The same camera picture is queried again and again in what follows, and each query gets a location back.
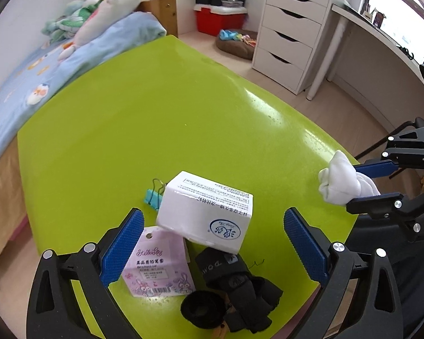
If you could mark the wooden nightstand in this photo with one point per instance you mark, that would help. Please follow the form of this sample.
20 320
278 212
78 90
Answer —
164 10

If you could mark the bed with blue sheet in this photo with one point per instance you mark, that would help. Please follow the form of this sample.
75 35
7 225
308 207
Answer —
21 77

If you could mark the white pink plush toy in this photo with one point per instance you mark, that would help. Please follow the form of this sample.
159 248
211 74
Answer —
106 10

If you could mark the pink printed packet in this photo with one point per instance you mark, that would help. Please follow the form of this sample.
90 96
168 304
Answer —
159 268

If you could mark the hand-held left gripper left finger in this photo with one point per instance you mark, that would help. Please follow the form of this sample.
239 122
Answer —
122 250

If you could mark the white drawer unit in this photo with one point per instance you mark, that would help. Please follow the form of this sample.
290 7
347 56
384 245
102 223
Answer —
286 42

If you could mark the white cardboard box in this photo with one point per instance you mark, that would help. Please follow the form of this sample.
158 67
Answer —
205 212

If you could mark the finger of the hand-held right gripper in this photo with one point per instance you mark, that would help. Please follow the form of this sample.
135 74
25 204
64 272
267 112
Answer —
378 201
376 168

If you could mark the dark framed window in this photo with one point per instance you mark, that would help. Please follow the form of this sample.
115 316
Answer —
402 14

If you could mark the brown pet bed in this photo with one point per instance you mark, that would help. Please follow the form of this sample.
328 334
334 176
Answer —
233 47

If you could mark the tan bed frame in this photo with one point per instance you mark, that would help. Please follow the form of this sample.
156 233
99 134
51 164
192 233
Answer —
3 201

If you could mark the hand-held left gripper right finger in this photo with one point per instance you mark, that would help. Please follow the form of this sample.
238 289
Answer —
305 247

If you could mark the teal binder clip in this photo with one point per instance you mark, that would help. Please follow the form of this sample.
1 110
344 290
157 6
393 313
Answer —
152 197

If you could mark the blue toy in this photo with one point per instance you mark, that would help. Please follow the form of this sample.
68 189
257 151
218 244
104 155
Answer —
228 35

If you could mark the white sock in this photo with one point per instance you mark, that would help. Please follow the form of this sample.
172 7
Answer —
339 180

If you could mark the black glove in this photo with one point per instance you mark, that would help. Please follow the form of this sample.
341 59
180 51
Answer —
229 275

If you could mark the red storage box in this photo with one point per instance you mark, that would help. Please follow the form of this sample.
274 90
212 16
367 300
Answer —
208 21

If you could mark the green plush toy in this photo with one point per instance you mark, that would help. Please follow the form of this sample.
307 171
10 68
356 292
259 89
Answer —
65 21

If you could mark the white desk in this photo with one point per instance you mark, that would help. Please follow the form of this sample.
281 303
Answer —
374 42

